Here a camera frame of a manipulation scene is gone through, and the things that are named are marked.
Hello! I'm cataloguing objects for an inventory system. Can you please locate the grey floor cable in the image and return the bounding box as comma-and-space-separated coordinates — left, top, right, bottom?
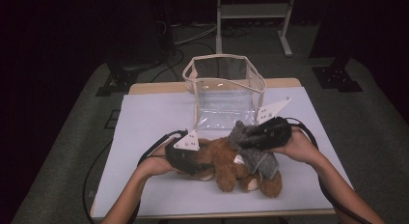
173, 24, 217, 46

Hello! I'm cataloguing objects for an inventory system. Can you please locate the tangle of black floor cables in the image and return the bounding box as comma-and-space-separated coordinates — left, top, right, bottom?
221, 24, 255, 39

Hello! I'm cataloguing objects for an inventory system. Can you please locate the black floor socket panel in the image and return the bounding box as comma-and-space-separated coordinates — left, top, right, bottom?
104, 109, 122, 130

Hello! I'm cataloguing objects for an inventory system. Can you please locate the left hand-held gripper cable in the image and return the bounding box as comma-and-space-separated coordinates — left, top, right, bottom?
82, 129, 189, 224

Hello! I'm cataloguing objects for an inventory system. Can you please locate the white metal stand frame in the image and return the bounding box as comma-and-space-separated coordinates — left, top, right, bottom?
215, 0, 297, 58

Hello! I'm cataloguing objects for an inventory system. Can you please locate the brown teddy bear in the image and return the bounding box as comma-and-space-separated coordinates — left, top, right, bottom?
177, 136, 284, 199

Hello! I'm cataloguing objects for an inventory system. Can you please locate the hand-held gripper cable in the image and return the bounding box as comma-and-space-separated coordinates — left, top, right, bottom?
284, 117, 374, 224
82, 129, 189, 224

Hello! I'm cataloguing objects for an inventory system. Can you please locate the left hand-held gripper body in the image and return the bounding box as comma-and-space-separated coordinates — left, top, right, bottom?
164, 129, 203, 176

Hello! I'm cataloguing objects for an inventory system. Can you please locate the person's right hand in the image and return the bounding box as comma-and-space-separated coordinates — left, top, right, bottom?
268, 126, 320, 166

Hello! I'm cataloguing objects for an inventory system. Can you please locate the black stand base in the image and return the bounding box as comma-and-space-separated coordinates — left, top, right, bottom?
95, 61, 139, 97
312, 58, 364, 93

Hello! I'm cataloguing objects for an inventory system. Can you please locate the black floor cable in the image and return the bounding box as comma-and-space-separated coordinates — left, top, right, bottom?
150, 48, 185, 83

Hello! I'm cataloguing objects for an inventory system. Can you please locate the clear plastic bag beige trim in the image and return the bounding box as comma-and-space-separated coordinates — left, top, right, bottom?
181, 53, 267, 133

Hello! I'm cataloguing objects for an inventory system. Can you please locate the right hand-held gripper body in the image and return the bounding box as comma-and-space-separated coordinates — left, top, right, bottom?
253, 96, 293, 151

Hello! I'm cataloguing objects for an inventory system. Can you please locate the grey knitted doll sweater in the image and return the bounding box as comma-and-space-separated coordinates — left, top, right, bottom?
228, 120, 280, 182

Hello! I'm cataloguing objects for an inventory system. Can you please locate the person's left hand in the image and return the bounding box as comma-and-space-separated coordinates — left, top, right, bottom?
137, 142, 180, 180

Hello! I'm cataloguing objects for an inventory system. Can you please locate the white table mat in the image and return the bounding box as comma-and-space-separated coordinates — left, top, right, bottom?
91, 86, 354, 220

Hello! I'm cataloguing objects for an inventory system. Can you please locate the right hand-held gripper cable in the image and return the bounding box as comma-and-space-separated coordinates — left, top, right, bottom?
284, 117, 374, 224

